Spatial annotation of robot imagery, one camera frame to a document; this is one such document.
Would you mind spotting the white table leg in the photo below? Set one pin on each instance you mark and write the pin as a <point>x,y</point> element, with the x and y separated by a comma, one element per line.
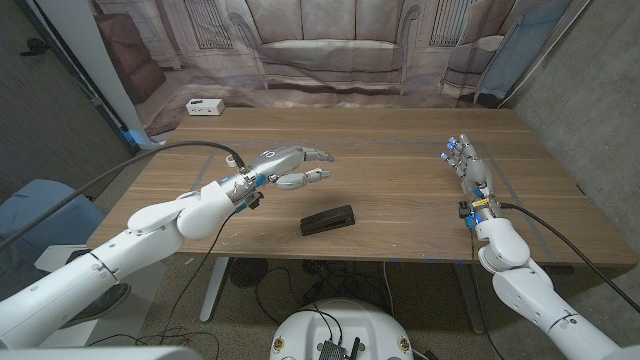
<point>215,290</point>

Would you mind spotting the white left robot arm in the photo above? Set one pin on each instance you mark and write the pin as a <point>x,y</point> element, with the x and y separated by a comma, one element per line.
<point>150,230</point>

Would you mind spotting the grey table leg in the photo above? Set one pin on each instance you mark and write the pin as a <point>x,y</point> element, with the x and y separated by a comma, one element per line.
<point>470,300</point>

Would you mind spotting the black rectangular box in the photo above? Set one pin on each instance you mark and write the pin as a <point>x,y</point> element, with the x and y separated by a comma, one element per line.
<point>327,220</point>

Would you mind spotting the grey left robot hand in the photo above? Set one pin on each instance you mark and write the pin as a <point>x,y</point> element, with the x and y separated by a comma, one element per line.
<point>280,160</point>

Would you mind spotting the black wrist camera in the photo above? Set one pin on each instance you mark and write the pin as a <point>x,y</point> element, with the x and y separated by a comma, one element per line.
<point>465,210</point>
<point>254,201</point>

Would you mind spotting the black torso electronics module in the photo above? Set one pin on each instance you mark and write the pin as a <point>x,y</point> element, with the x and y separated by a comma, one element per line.
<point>332,350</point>

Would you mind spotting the round black floor fan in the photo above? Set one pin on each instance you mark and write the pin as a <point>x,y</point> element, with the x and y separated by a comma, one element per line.
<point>248,272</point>

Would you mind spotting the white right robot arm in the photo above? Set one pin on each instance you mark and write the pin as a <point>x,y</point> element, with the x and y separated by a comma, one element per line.
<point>525,295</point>

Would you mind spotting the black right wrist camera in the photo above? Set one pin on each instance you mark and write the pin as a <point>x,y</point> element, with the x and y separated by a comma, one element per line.
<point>465,210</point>

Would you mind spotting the white floor board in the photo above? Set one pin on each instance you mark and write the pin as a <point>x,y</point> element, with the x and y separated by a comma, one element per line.
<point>142,310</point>

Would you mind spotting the printed sofa room backdrop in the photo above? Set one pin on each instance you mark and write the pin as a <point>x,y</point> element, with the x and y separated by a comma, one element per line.
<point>330,50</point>

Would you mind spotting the blue chair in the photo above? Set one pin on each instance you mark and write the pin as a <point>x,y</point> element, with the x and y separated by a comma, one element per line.
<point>45,215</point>

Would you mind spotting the white power box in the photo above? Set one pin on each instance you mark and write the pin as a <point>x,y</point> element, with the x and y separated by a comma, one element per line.
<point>205,107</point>

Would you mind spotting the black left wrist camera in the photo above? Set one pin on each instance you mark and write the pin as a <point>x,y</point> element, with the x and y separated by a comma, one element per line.
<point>254,201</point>

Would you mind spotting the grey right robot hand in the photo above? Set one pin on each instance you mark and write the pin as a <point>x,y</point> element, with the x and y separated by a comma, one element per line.
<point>472,172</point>

